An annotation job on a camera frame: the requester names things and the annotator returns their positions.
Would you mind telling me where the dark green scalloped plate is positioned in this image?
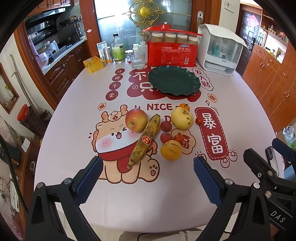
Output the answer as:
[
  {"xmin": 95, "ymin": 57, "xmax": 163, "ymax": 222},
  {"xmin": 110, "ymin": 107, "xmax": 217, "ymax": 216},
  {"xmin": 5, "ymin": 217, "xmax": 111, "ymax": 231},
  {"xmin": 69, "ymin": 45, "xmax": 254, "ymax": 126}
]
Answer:
[{"xmin": 148, "ymin": 66, "xmax": 201, "ymax": 96}]

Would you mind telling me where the red cherry tomato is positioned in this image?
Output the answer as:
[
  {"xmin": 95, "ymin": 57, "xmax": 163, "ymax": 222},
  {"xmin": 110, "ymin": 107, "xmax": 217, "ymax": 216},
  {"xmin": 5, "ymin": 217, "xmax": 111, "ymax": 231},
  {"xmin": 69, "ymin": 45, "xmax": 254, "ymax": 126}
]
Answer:
[{"xmin": 195, "ymin": 117, "xmax": 203, "ymax": 126}]

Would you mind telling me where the white countertop appliance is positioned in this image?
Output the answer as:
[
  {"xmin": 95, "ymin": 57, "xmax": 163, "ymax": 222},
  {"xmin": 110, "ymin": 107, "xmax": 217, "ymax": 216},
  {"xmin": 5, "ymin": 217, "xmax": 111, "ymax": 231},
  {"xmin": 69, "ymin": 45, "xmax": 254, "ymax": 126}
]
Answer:
[{"xmin": 197, "ymin": 24, "xmax": 247, "ymax": 76}]

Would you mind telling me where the spotted ripe banana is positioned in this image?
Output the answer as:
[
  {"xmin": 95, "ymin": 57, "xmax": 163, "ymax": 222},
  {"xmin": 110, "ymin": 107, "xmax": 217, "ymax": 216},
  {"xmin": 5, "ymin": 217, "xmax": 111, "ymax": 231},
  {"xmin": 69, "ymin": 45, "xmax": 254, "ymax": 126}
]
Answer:
[{"xmin": 127, "ymin": 114, "xmax": 161, "ymax": 169}]

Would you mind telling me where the red bucket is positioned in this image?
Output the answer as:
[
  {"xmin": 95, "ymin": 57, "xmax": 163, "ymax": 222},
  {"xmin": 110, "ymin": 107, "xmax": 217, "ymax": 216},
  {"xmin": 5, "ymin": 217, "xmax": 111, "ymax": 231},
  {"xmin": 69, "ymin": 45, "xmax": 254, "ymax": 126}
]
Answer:
[{"xmin": 17, "ymin": 104, "xmax": 31, "ymax": 122}]

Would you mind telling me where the red apple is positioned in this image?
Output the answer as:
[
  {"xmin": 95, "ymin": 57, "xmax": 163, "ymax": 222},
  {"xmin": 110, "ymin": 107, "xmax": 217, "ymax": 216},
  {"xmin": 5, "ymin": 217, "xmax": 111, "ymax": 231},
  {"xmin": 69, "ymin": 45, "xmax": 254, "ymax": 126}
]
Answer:
[{"xmin": 125, "ymin": 108, "xmax": 148, "ymax": 133}]

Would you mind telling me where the yellow orange with lines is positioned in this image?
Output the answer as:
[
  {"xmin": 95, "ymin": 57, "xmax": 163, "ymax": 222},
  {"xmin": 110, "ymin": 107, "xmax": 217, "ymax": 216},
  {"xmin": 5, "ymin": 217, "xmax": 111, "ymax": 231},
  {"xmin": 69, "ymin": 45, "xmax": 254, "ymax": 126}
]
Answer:
[{"xmin": 161, "ymin": 140, "xmax": 182, "ymax": 161}]

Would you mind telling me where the red lychee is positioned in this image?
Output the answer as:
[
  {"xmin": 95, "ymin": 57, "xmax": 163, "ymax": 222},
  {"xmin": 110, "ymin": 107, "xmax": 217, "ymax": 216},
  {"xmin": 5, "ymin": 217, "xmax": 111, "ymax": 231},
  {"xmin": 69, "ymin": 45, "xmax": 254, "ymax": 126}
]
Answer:
[
  {"xmin": 160, "ymin": 132, "xmax": 173, "ymax": 144},
  {"xmin": 161, "ymin": 121, "xmax": 172, "ymax": 132}
]

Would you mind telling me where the small tangerine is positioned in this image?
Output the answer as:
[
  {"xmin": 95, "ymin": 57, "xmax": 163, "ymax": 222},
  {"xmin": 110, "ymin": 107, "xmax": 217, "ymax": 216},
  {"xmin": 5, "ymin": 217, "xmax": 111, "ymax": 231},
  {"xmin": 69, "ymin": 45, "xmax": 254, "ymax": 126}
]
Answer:
[{"xmin": 179, "ymin": 103, "xmax": 190, "ymax": 111}]

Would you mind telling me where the clear drinking glass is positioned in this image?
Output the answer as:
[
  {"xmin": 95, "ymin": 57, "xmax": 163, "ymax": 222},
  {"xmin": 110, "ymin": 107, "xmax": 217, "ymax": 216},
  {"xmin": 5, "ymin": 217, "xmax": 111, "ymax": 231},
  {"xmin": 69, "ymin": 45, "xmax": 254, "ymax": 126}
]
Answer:
[{"xmin": 130, "ymin": 52, "xmax": 145, "ymax": 69}]

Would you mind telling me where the red paper cup pack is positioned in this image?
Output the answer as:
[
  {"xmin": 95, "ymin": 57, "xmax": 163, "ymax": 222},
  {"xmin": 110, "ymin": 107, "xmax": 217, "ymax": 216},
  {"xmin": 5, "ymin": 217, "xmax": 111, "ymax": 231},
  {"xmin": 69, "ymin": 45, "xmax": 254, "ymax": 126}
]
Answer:
[{"xmin": 142, "ymin": 24, "xmax": 203, "ymax": 67}]

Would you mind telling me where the green label glass bottle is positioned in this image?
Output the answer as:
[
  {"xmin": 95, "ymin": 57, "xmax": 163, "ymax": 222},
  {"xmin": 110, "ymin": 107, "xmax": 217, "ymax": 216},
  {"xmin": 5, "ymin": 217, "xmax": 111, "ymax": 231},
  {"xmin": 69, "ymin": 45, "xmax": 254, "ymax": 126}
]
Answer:
[{"xmin": 111, "ymin": 33, "xmax": 125, "ymax": 63}]

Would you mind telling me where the small orange tomato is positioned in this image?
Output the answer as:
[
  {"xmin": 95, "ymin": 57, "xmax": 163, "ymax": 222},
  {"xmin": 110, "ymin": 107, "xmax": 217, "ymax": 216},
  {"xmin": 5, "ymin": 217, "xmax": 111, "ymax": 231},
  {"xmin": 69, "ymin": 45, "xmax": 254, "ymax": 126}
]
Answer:
[{"xmin": 173, "ymin": 133, "xmax": 184, "ymax": 144}]

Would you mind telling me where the small metal tin can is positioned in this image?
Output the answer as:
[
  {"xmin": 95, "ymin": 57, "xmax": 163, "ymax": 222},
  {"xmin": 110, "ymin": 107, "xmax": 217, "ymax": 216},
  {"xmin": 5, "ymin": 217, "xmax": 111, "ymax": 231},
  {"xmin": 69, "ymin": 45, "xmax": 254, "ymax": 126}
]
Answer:
[{"xmin": 103, "ymin": 46, "xmax": 113, "ymax": 64}]

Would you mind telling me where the white plastic bottle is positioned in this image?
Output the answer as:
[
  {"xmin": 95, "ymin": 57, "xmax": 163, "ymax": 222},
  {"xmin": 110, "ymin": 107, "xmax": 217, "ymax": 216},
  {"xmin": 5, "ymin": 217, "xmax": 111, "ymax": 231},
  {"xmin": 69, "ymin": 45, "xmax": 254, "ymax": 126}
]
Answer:
[{"xmin": 138, "ymin": 41, "xmax": 147, "ymax": 63}]

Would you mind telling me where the yellow cardboard box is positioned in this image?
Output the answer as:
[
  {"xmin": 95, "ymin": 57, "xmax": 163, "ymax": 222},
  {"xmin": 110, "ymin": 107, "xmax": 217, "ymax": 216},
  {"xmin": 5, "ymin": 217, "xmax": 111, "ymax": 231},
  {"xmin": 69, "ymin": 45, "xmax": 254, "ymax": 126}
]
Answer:
[{"xmin": 83, "ymin": 56, "xmax": 104, "ymax": 74}]

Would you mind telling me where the smartphone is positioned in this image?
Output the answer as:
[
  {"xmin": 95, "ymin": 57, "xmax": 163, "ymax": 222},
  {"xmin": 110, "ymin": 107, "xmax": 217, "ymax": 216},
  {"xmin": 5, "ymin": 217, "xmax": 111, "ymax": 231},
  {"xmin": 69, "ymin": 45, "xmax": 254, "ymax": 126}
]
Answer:
[{"xmin": 265, "ymin": 146, "xmax": 280, "ymax": 177}]

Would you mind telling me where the white carton box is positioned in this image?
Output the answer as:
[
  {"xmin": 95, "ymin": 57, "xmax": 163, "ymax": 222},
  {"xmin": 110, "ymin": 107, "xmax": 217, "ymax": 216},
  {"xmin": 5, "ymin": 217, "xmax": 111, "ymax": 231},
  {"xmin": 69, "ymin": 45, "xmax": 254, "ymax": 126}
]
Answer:
[{"xmin": 96, "ymin": 41, "xmax": 107, "ymax": 62}]

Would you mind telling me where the yellow pear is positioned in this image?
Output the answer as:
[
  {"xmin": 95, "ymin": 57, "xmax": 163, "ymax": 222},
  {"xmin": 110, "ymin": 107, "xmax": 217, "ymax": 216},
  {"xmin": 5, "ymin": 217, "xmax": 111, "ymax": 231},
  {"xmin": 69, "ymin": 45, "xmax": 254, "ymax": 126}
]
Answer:
[{"xmin": 171, "ymin": 107, "xmax": 194, "ymax": 131}]

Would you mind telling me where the printed pink tablecloth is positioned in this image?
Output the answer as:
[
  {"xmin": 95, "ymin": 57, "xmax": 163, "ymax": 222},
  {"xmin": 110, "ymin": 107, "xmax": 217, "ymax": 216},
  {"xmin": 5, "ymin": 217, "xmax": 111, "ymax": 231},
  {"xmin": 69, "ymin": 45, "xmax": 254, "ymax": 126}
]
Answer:
[{"xmin": 35, "ymin": 63, "xmax": 275, "ymax": 232}]

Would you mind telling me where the small jar with lid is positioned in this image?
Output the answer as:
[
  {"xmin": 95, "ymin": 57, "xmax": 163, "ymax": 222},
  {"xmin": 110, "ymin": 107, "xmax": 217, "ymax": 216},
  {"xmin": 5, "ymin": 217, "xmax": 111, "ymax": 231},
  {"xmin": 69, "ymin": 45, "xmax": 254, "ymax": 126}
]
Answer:
[{"xmin": 125, "ymin": 50, "xmax": 133, "ymax": 64}]

